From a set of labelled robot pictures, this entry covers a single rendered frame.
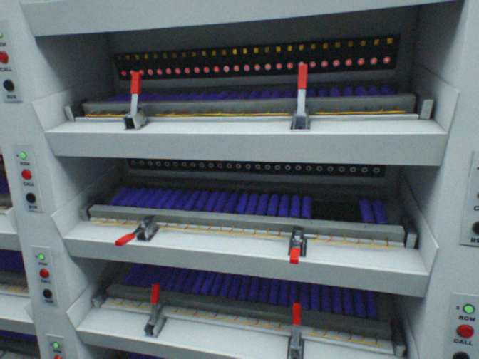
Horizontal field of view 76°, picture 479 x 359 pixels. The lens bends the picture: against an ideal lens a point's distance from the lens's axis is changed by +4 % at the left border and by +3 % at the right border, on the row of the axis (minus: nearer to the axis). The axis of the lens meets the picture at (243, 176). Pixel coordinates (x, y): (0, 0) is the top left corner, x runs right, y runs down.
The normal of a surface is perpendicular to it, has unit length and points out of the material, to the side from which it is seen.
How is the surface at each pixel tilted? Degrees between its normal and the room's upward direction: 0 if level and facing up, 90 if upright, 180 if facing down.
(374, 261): 17
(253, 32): 90
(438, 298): 90
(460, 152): 90
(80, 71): 90
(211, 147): 107
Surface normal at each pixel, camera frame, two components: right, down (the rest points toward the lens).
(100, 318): -0.08, -0.87
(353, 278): -0.22, 0.50
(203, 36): -0.24, 0.22
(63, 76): 0.97, 0.04
